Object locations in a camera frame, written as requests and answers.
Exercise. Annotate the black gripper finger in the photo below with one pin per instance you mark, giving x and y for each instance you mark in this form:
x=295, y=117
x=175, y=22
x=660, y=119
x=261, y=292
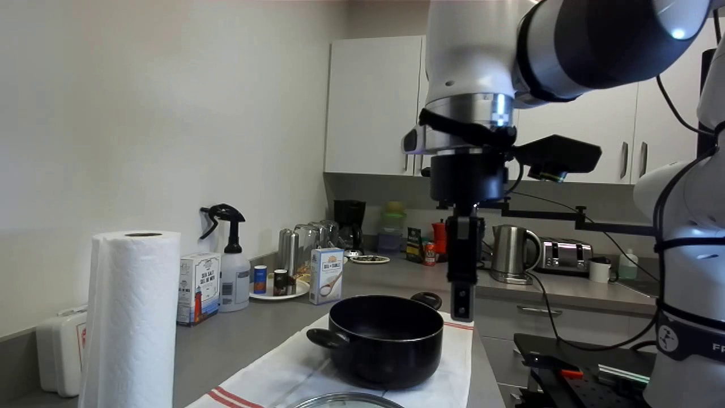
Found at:
x=455, y=251
x=469, y=251

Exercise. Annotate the dark spice jar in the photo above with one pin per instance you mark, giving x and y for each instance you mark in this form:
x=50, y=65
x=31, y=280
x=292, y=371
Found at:
x=283, y=281

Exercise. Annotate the steel electric kettle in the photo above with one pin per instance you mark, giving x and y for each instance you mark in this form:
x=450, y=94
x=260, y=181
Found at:
x=513, y=253

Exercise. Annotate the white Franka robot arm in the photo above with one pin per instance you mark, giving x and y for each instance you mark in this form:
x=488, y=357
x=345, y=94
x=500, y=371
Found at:
x=468, y=47

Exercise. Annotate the black pot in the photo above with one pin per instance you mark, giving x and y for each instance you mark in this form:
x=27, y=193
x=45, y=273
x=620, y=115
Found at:
x=386, y=348

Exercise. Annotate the white towel with red stripes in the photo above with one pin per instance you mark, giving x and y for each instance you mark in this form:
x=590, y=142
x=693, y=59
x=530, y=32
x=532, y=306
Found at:
x=295, y=371

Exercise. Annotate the silver toaster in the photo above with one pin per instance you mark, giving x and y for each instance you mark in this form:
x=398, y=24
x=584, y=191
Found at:
x=565, y=256

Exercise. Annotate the white plate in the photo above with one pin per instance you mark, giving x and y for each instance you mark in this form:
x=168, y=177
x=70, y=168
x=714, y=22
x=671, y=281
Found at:
x=297, y=294

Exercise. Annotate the steel grinder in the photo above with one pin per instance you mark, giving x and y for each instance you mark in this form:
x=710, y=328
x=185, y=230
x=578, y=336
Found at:
x=292, y=251
x=310, y=239

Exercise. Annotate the green plastic bottle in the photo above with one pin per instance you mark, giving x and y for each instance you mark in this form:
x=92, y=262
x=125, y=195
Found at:
x=390, y=228

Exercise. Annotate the black perforated work table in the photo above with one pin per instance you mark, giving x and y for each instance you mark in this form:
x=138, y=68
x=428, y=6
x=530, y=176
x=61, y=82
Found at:
x=580, y=360

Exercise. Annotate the clear spray bottle black trigger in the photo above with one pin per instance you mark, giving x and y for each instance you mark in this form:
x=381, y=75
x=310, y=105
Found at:
x=233, y=280

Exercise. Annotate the black coffee maker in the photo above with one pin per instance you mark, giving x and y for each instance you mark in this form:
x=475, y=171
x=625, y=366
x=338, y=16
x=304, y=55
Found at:
x=351, y=224

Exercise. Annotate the clear soap bottle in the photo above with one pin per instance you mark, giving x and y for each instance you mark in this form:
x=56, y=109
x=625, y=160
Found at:
x=629, y=268

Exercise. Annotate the white carton with red print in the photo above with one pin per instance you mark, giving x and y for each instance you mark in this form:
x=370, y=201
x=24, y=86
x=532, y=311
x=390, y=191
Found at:
x=199, y=292

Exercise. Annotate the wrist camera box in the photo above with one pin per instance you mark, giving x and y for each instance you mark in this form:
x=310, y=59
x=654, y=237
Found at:
x=563, y=154

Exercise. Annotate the small white dish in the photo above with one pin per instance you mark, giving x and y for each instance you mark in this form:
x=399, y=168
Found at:
x=368, y=259

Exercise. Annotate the blue and white salt box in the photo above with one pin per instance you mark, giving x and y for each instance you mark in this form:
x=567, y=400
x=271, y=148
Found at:
x=328, y=275

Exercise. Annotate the glass lid with black knob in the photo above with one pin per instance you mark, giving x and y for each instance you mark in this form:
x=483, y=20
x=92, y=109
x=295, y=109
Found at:
x=343, y=402

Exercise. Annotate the red bottle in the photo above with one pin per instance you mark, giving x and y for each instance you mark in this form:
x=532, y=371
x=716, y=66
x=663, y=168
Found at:
x=438, y=239

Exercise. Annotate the white mug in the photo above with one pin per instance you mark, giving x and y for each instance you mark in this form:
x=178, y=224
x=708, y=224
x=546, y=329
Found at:
x=602, y=273

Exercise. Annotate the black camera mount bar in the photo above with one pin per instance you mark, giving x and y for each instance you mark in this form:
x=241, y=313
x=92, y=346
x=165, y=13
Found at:
x=559, y=216

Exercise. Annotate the white paper towel roll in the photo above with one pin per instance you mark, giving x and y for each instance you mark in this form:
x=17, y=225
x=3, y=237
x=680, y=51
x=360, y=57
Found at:
x=132, y=318

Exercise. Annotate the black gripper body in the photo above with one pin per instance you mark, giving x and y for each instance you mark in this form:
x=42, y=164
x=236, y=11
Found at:
x=468, y=183

